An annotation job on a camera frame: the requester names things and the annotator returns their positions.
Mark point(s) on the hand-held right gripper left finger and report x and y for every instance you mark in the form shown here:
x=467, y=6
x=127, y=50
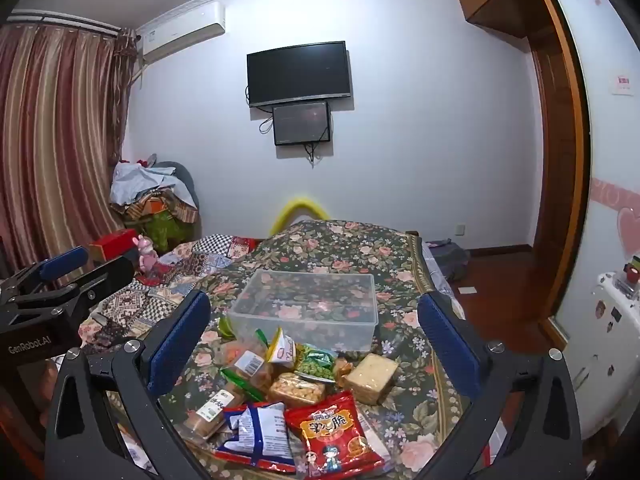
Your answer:
x=180, y=345

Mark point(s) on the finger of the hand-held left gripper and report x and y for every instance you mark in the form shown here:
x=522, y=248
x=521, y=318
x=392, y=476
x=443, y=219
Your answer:
x=112, y=272
x=62, y=262

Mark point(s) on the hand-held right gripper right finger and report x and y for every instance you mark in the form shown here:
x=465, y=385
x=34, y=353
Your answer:
x=447, y=345

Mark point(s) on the orange snack bag white label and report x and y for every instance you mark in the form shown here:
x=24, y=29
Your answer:
x=247, y=360

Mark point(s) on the green-edged biscuit pack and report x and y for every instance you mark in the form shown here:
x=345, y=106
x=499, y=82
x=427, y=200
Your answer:
x=215, y=407

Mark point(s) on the square pale cracker pack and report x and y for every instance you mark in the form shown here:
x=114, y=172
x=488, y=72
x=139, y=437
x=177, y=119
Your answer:
x=372, y=377

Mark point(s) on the golden puffed snack bag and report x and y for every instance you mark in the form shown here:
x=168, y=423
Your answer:
x=297, y=389

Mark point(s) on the clear plastic storage box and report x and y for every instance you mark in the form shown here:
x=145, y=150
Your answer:
x=305, y=305

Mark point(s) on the red box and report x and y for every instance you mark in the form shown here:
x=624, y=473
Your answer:
x=112, y=244

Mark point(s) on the pink plush toy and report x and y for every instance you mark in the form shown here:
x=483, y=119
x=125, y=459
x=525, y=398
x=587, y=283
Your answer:
x=146, y=252

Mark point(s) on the small green snack packet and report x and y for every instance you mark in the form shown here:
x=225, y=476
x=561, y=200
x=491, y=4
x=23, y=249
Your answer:
x=227, y=327

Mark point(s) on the white paper sheet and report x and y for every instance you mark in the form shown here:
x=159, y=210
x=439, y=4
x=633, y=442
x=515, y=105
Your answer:
x=468, y=290

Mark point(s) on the white bed sheet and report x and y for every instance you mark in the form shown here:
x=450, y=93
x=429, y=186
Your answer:
x=440, y=285

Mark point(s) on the grey bag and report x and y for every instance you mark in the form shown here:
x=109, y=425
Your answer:
x=450, y=260

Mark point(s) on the pile of clothes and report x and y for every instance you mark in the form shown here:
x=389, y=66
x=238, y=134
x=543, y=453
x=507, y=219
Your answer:
x=150, y=195

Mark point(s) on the patchwork quilt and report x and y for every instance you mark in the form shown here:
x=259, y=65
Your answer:
x=210, y=255

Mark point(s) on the yellow and white snack packet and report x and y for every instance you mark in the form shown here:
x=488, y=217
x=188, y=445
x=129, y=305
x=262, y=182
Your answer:
x=282, y=347

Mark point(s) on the striped red curtain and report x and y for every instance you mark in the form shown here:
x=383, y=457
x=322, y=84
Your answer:
x=55, y=150

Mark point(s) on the grey chair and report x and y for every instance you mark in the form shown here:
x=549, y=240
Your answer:
x=182, y=175

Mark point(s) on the blue and white snack packet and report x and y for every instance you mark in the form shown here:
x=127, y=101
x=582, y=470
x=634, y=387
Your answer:
x=260, y=435

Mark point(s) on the green peas packet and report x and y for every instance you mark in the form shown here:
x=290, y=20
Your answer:
x=315, y=366

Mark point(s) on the red snack packet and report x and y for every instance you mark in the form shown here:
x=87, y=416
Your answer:
x=332, y=435

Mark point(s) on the white cabinet with stickers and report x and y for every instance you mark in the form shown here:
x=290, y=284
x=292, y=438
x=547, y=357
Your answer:
x=605, y=350

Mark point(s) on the floral blanket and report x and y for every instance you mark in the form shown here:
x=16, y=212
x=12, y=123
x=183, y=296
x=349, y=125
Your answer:
x=325, y=245

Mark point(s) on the yellow foam tube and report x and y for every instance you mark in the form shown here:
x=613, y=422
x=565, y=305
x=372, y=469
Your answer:
x=300, y=212

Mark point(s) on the small red toy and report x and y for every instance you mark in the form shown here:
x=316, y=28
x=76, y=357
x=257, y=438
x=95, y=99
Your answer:
x=634, y=267

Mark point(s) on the white air conditioner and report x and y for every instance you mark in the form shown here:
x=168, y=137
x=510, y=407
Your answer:
x=182, y=32

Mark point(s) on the white wall socket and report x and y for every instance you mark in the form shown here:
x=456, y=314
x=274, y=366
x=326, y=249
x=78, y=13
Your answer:
x=460, y=230

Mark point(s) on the wooden door frame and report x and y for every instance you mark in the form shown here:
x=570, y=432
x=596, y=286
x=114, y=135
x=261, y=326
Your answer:
x=560, y=185

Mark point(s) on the small black wall monitor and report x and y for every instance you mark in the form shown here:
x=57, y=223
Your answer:
x=301, y=122

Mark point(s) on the white curtain rail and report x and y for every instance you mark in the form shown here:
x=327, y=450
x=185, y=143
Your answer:
x=65, y=20

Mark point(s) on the black wall television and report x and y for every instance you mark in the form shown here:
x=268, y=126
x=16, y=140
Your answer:
x=297, y=74

